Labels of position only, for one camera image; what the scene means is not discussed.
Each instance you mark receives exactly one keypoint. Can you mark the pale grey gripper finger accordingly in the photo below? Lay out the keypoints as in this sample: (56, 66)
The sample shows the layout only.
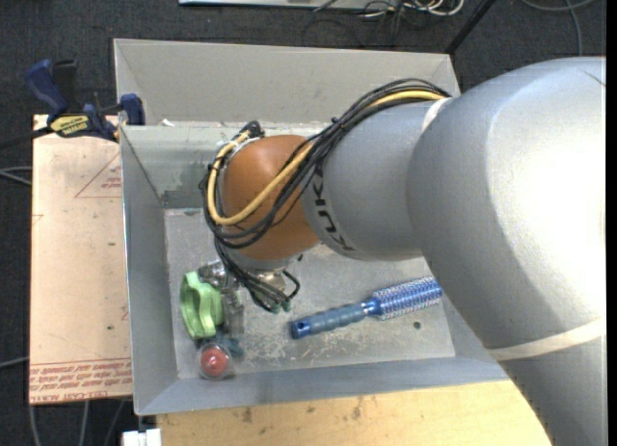
(211, 274)
(234, 314)

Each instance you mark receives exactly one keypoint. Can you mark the dark teal small thing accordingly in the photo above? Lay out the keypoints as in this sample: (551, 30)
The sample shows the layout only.
(235, 345)

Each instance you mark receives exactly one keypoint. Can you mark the red ball in clear shell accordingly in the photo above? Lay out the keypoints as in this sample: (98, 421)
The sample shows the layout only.
(215, 361)

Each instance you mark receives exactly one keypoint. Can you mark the grey metal bin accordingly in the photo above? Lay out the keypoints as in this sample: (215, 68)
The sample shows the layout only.
(337, 338)

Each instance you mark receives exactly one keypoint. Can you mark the blue round hairbrush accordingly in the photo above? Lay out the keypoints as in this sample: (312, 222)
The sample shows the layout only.
(366, 310)

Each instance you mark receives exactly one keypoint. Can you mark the brown cardboard board, red print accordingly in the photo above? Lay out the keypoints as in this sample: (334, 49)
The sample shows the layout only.
(77, 251)

